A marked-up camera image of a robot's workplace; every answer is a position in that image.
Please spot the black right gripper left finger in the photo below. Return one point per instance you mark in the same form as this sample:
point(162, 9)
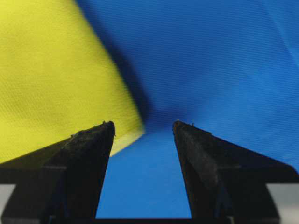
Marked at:
point(59, 182)

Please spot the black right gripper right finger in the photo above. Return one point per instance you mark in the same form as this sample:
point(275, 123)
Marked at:
point(233, 185)

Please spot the yellow-green towel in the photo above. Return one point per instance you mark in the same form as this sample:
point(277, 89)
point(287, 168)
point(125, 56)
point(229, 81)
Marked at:
point(56, 78)

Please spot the blue table cloth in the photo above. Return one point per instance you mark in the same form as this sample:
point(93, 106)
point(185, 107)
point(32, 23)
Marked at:
point(229, 67)

